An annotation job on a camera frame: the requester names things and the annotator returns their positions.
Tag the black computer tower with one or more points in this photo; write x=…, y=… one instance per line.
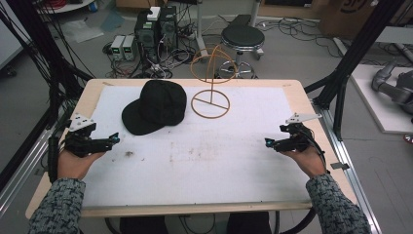
x=146, y=35
x=168, y=27

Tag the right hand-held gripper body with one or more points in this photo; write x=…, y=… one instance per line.
x=297, y=136

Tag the grey power supply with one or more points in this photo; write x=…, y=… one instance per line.
x=129, y=47
x=117, y=47

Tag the aluminium rail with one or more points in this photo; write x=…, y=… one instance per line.
x=350, y=175
x=22, y=172

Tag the white table mat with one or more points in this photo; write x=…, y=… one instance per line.
x=201, y=169

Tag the black round stool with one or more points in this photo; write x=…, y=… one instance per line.
x=243, y=36

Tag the metal bracket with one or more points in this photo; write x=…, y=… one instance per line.
x=339, y=165

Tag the cardboard box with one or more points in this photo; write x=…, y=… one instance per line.
x=347, y=16

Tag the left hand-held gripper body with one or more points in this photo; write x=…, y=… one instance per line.
x=81, y=144

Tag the white round table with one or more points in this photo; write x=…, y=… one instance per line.
x=65, y=6

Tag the white box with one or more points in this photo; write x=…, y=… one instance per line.
x=153, y=13

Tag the clear plastic sheet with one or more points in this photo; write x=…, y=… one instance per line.
x=81, y=31

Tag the white stand leg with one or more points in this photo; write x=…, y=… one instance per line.
x=200, y=29

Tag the white floor board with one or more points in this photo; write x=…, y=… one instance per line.
x=380, y=110

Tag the black cap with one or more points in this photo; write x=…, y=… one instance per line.
x=156, y=107

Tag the black frame post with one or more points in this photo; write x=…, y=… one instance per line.
x=354, y=55
x=42, y=42

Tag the person's left hand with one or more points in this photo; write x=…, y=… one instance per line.
x=73, y=165

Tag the person's right hand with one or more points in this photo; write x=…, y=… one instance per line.
x=308, y=162

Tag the person's leg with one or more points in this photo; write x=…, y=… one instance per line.
x=144, y=225
x=248, y=223

